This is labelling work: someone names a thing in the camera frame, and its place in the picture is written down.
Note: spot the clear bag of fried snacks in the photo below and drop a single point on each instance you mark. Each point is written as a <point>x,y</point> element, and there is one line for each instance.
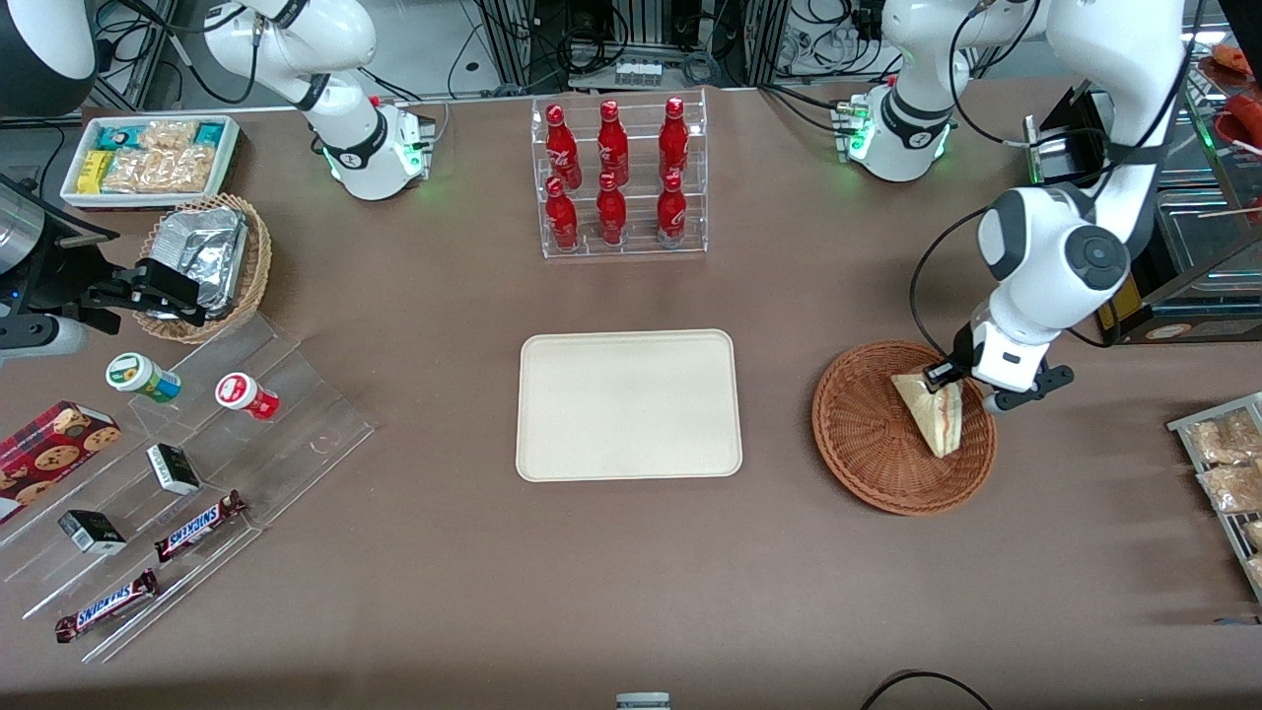
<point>1254,534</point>
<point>1227,436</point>
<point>1234,488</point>

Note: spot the green lid snack cup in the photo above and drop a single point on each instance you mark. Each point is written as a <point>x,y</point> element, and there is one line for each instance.
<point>138,375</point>

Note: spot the cream rectangular serving tray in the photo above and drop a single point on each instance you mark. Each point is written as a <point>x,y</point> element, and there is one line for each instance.
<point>628,404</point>

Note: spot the white power strip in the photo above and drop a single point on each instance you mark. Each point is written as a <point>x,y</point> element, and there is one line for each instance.
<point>638,73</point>

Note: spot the brown round wicker basket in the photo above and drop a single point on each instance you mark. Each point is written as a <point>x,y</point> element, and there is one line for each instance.
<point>868,444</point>

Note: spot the yellow snack packet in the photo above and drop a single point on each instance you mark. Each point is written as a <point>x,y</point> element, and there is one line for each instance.
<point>95,172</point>

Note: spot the red plaid cookie box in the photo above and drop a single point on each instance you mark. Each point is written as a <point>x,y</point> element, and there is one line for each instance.
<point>49,454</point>

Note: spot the steel warmer pan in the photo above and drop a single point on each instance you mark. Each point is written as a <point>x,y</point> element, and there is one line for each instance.
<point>1193,158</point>
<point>1208,237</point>

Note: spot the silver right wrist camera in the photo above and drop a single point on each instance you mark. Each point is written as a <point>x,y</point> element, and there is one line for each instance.
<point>44,337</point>

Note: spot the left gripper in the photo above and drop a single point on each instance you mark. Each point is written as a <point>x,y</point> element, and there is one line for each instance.
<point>948,370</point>

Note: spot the red cola bottle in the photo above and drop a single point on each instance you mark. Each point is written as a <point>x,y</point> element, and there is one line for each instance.
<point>560,143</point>
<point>671,209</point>
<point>673,138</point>
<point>611,212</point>
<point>562,217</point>
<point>612,143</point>

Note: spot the teal snack packet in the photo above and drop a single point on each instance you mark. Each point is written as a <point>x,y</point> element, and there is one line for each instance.
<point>209,134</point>
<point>118,136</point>

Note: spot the clear acrylic stepped display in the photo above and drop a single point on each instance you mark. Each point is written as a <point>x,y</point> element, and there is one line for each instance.
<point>296,434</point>

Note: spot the white rectangular snack bin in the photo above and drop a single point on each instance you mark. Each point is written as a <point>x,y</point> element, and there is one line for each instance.
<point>69,192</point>

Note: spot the silver foil wrapped packet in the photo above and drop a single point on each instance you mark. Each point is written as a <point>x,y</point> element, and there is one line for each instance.
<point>207,251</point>

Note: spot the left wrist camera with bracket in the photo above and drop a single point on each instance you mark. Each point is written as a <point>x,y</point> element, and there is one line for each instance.
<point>1030,387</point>

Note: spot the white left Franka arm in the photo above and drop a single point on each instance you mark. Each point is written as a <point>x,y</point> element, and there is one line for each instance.
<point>1060,256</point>

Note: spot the aluminium frame rack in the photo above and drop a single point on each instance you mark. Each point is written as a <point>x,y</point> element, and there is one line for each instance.
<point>513,39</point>

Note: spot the clear cracker bag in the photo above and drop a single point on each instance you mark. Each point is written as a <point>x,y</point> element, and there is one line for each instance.
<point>163,170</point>
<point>168,136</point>

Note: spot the black food warmer cabinet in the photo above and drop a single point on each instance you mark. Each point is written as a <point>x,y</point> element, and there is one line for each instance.
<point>1183,320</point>

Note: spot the Snickers chocolate bar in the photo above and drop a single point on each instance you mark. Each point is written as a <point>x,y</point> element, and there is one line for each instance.
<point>197,526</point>
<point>106,605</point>

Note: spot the tan oval wicker basket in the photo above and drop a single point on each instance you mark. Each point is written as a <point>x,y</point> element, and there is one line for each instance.
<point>258,266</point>

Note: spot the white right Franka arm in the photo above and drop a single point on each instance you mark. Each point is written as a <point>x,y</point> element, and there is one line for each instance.
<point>367,148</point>

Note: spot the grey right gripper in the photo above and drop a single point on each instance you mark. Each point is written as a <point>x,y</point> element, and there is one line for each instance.
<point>77,277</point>

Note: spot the triangular sandwich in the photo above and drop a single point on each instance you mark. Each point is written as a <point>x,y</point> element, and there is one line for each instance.
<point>932,419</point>

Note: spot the small black white box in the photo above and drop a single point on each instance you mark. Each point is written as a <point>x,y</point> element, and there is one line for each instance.
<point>173,468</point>
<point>91,532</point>

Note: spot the small grey device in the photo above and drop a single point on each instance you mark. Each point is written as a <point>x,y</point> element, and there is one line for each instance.
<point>643,701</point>

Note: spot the clear acrylic bottle rack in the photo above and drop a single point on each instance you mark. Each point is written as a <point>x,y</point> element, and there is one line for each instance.
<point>626,242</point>

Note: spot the red lid snack cup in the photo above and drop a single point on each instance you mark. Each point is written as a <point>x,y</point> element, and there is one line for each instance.
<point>242,392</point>

